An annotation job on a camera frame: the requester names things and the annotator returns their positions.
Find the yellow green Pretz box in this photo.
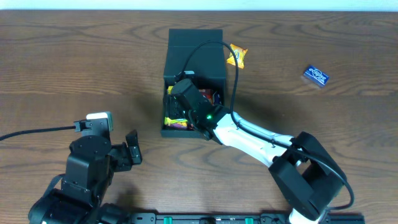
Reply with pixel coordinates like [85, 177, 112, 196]
[164, 117, 188, 130]

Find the red Hello Panda box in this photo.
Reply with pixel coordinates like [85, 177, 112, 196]
[199, 89, 213, 104]

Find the black gift box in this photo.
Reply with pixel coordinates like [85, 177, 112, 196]
[160, 29, 226, 138]

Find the small orange candy packet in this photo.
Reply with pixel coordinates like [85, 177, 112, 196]
[226, 44, 248, 68]

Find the blue Eclipse mint box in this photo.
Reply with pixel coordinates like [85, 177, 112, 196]
[303, 65, 329, 87]

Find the yellow orange snack packet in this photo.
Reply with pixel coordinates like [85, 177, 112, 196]
[167, 86, 173, 95]

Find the dark blue chocolate bar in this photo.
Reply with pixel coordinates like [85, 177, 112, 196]
[213, 92, 222, 105]

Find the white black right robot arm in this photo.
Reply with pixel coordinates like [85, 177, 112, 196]
[171, 79, 346, 223]

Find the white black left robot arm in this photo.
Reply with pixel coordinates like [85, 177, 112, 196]
[28, 130, 142, 223]

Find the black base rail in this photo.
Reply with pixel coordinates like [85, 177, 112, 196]
[130, 212, 365, 224]

